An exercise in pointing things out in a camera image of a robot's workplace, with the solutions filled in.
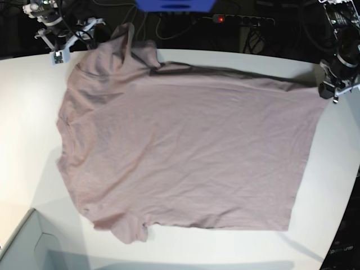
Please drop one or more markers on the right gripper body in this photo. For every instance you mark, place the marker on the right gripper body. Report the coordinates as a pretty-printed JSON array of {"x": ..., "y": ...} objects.
[{"x": 62, "y": 39}]

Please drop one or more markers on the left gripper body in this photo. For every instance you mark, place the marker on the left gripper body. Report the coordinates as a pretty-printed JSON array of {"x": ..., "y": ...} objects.
[{"x": 340, "y": 78}]

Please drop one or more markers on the mauve t-shirt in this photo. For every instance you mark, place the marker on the mauve t-shirt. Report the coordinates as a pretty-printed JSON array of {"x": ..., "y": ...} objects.
[{"x": 147, "y": 143}]

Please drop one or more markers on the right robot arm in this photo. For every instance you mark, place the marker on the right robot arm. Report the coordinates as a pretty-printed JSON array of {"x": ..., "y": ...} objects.
[{"x": 65, "y": 23}]

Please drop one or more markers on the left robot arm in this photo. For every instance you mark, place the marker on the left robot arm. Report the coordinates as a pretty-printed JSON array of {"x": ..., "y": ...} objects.
[{"x": 344, "y": 21}]

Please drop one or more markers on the blue plastic bin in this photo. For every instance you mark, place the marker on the blue plastic bin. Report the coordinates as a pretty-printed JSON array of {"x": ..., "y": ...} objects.
[{"x": 175, "y": 5}]

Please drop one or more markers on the white power strip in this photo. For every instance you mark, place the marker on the white power strip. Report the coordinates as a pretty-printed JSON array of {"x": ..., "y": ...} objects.
[{"x": 251, "y": 21}]

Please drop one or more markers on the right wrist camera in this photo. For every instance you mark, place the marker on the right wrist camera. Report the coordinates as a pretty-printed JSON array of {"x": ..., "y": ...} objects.
[{"x": 60, "y": 57}]

